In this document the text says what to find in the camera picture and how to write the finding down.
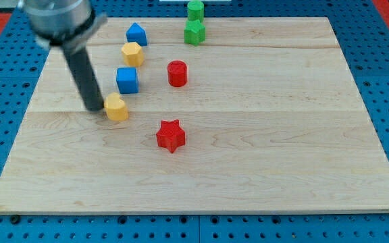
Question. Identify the red cylinder block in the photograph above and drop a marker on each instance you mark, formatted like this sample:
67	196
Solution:
177	73

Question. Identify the blue pentagon house block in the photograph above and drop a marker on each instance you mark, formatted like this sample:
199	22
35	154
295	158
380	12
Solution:
137	34

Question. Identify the green star block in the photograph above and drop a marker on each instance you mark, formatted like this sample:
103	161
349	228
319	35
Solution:
194	32

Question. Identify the red star block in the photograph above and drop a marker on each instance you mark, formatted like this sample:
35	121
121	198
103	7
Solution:
170	135

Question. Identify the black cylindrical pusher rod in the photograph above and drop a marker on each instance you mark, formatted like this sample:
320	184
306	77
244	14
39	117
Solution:
84	77

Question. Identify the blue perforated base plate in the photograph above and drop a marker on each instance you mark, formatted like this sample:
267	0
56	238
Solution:
362	29

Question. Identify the blue cube block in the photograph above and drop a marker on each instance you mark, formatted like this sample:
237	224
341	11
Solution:
127	80

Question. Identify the yellow heart block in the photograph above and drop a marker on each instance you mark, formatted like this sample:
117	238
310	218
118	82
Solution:
115	107

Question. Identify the green cylinder block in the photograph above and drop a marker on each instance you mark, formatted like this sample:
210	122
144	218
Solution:
195	10

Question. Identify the wooden board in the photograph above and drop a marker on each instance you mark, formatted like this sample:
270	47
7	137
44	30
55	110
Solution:
274	124

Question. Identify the yellow hexagon block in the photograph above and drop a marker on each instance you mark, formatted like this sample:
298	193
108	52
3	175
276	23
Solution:
132	54

